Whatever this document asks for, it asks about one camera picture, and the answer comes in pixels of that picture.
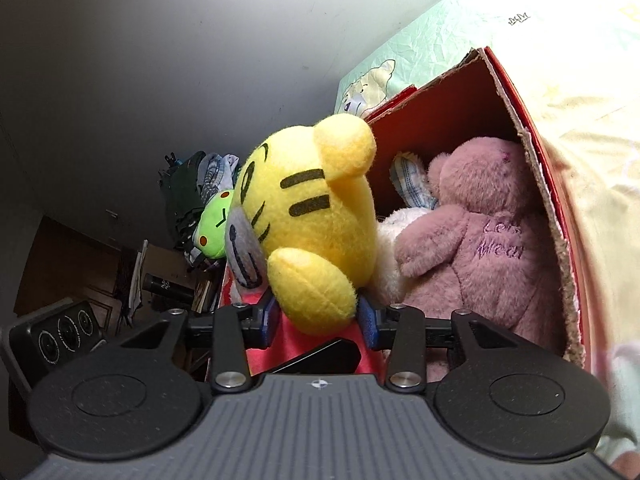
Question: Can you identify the pink teddy bear plush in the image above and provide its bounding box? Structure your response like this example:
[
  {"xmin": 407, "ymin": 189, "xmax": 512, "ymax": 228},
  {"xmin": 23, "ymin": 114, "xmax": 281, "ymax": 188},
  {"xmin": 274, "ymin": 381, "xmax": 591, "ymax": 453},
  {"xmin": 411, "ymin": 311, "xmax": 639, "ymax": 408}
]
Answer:
[{"xmin": 394, "ymin": 136, "xmax": 566, "ymax": 356}]

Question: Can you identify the yellow tiger plush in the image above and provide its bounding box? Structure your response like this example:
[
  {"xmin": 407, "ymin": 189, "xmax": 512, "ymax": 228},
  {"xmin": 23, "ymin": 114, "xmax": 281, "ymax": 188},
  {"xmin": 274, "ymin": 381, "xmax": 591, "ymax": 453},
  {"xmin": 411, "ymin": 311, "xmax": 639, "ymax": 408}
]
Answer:
[{"xmin": 226, "ymin": 114, "xmax": 378, "ymax": 335}]

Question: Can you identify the white bunny plush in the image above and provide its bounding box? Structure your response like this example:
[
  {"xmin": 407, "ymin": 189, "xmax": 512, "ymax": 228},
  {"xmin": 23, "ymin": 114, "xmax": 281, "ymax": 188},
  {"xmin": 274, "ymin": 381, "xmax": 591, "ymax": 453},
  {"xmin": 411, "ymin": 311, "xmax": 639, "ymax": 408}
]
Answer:
[{"xmin": 366, "ymin": 152, "xmax": 442, "ymax": 306}]

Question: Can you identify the green frog plush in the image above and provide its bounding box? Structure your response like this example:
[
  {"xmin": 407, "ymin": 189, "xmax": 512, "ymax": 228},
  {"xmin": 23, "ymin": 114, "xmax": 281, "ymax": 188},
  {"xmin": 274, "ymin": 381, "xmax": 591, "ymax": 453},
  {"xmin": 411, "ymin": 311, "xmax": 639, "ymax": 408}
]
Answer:
[{"xmin": 192, "ymin": 190, "xmax": 233, "ymax": 259}]

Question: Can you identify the pile of folded clothes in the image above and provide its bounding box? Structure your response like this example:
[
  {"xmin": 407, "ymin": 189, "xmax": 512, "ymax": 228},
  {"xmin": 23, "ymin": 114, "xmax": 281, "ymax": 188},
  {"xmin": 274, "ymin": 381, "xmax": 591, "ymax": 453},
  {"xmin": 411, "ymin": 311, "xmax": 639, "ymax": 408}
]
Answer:
[{"xmin": 158, "ymin": 151, "xmax": 240, "ymax": 266}]

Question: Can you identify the red cardboard box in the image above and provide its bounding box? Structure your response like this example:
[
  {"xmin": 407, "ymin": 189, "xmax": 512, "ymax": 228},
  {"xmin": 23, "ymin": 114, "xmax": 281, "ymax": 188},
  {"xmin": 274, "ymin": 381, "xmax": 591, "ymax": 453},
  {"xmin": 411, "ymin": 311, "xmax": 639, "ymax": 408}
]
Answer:
[{"xmin": 226, "ymin": 49, "xmax": 586, "ymax": 365}]

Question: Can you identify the baby print bed sheet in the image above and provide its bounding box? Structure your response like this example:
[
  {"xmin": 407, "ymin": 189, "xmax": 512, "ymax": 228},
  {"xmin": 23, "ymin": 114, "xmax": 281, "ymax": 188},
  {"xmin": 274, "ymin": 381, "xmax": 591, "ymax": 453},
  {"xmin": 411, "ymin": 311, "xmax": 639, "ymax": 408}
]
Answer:
[{"xmin": 336, "ymin": 0, "xmax": 639, "ymax": 478}]

